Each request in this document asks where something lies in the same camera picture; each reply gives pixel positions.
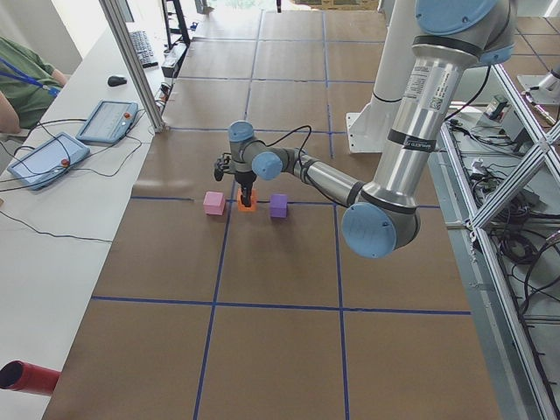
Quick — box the person in green shirt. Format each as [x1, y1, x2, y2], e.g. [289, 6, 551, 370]
[1, 37, 67, 135]

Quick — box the red tube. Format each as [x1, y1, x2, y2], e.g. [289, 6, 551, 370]
[1, 360, 60, 396]

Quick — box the black computer mouse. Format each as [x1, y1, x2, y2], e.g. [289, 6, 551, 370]
[107, 75, 127, 88]

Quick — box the white pedestal column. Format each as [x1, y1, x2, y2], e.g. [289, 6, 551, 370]
[346, 0, 420, 153]

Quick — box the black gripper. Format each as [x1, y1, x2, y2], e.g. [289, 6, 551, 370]
[236, 171, 256, 207]

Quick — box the purple foam cube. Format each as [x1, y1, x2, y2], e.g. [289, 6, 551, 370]
[269, 193, 288, 219]

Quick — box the far teach pendant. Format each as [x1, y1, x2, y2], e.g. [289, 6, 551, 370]
[76, 100, 138, 144]

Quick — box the black keyboard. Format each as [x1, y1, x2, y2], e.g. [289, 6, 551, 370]
[129, 31, 158, 68]

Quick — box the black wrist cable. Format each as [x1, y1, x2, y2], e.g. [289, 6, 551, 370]
[262, 125, 313, 176]

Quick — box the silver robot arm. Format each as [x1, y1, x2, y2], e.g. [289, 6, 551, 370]
[214, 1, 517, 258]

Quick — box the teach pendant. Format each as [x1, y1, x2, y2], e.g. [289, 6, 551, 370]
[8, 132, 90, 190]
[76, 100, 138, 144]

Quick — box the orange foam cube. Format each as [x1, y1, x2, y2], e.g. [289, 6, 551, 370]
[236, 188, 257, 213]

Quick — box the aluminium frame post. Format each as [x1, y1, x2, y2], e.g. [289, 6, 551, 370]
[99, 0, 166, 133]

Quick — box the brown paper mat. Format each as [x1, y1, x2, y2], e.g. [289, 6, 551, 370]
[45, 11, 501, 419]

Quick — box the pink foam cube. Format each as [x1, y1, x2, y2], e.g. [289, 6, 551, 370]
[203, 191, 226, 215]

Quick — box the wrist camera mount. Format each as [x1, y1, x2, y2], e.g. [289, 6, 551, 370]
[213, 152, 235, 182]

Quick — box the near teach pendant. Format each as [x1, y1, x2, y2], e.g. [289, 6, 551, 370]
[8, 132, 90, 190]

